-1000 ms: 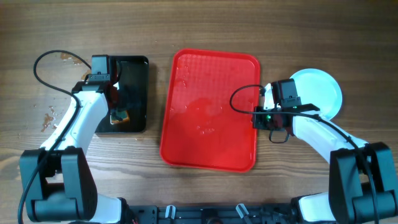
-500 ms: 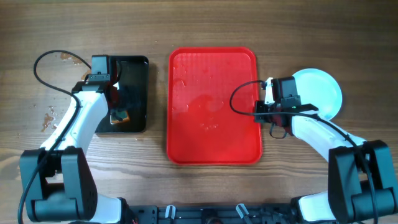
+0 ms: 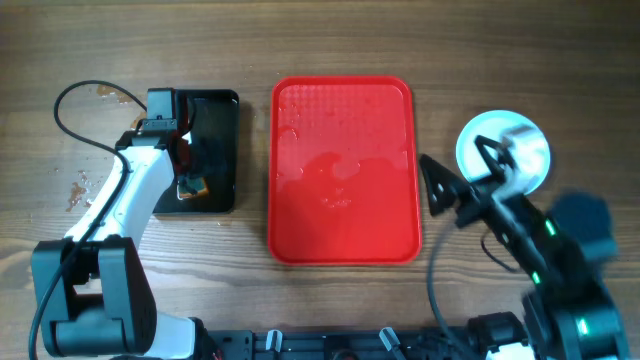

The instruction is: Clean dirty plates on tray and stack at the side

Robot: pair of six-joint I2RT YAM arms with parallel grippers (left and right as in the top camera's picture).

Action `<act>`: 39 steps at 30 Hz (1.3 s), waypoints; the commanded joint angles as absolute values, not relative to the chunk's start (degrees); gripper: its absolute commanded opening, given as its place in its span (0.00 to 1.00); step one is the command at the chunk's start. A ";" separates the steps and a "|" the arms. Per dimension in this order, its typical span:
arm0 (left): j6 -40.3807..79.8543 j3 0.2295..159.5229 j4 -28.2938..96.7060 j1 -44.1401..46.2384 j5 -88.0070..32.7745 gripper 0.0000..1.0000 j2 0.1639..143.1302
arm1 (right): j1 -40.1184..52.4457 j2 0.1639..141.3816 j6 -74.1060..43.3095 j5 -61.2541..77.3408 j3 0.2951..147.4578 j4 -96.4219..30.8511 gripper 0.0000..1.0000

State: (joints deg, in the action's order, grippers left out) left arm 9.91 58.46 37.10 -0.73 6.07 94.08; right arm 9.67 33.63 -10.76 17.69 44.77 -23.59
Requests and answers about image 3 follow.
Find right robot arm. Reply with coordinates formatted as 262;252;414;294
419;136;631;359

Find red plastic tray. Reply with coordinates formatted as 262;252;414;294
267;75;423;266

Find black water tray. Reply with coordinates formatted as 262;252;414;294
154;89;240;215

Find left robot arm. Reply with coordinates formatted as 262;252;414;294
31;131;209;359

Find white plate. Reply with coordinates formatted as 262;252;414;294
455;110;551;195

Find green and orange sponge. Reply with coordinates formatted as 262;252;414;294
177;177;209;200

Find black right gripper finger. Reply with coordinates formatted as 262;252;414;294
419;154;470;216
474;135;516;183

